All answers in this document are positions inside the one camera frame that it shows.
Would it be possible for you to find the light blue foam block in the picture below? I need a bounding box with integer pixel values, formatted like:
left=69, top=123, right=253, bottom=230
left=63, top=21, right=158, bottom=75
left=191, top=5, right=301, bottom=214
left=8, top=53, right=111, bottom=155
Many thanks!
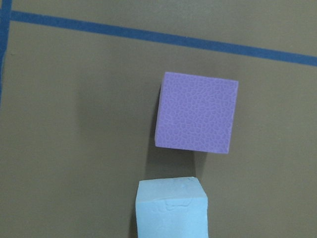
left=135, top=177, right=209, bottom=238

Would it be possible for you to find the purple foam block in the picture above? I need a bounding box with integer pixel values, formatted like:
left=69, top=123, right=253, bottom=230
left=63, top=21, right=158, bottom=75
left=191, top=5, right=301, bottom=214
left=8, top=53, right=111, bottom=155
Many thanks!
left=155, top=72, right=239, bottom=154

